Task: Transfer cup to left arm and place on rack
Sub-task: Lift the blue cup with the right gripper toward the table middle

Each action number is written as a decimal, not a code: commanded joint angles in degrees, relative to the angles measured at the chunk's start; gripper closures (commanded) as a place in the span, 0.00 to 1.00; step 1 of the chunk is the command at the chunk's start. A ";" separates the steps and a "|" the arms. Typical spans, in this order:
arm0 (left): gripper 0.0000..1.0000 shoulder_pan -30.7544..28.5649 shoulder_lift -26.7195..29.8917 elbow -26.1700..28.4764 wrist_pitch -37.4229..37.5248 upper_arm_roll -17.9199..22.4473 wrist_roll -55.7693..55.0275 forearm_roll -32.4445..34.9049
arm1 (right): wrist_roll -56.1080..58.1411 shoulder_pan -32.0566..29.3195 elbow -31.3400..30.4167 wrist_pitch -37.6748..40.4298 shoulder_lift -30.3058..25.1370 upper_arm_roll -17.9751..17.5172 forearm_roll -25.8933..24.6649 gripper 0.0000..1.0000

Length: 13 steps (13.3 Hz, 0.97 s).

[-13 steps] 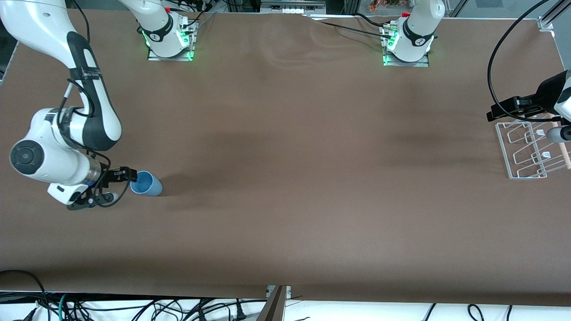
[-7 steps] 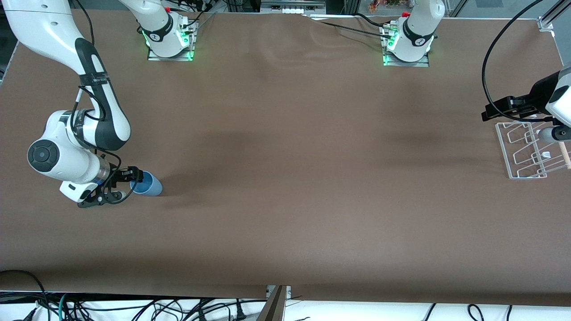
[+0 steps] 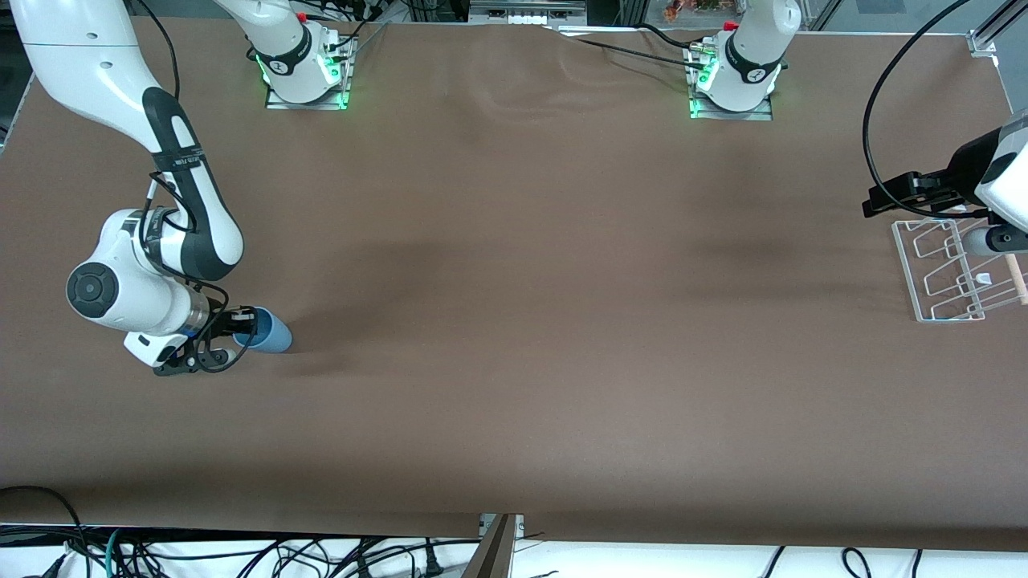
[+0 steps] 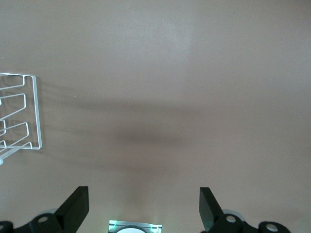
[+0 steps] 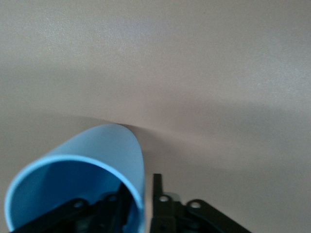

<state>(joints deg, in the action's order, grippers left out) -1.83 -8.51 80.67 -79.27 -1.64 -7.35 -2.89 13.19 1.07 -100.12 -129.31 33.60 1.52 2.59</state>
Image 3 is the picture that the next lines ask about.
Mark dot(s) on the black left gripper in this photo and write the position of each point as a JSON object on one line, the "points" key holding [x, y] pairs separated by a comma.
{"points": [[958, 174]]}

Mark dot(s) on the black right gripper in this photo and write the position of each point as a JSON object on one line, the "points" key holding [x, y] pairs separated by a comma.
{"points": [[217, 319]]}

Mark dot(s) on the blue plastic cup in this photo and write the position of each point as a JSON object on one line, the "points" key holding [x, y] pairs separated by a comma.
{"points": [[273, 335]]}

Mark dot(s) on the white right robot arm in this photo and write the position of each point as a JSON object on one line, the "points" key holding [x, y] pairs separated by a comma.
{"points": [[104, 72]]}

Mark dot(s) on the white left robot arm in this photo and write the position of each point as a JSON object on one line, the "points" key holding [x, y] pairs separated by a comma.
{"points": [[751, 56]]}

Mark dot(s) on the brown table cover sheet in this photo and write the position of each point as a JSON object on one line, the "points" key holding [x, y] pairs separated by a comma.
{"points": [[514, 321]]}

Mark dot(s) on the black power plug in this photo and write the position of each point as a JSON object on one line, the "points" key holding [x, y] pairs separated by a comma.
{"points": [[434, 566]]}

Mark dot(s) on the grey socket strip box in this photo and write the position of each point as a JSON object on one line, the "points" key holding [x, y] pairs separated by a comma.
{"points": [[526, 10]]}

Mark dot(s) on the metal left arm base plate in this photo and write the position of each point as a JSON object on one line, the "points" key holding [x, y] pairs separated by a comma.
{"points": [[759, 115]]}

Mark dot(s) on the aluminium frame profile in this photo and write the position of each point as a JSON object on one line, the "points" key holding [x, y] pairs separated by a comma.
{"points": [[992, 28]]}

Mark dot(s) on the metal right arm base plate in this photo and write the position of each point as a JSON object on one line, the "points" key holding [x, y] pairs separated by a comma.
{"points": [[277, 103]]}

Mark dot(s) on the metal table edge bracket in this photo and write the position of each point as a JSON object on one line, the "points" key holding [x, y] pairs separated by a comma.
{"points": [[518, 526]]}

